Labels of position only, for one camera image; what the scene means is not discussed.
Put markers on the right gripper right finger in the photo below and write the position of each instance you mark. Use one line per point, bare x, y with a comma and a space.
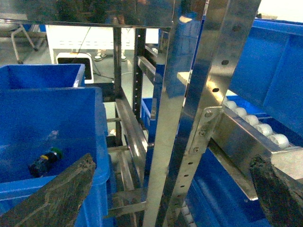
279, 195

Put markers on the white roller track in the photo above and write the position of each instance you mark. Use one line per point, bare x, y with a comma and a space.
251, 114

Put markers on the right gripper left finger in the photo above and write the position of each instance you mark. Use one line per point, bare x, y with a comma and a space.
58, 203

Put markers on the large blue target bin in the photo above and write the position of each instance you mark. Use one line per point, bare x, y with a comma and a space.
32, 122

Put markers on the white office chair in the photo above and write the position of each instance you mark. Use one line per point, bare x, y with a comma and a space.
29, 37

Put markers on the white box device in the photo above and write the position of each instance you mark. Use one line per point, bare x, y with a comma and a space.
78, 61

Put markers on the steel shelf upright post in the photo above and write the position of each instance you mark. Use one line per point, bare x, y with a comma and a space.
205, 44

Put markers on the blue bin behind target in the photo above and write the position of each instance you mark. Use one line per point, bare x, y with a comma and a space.
38, 76

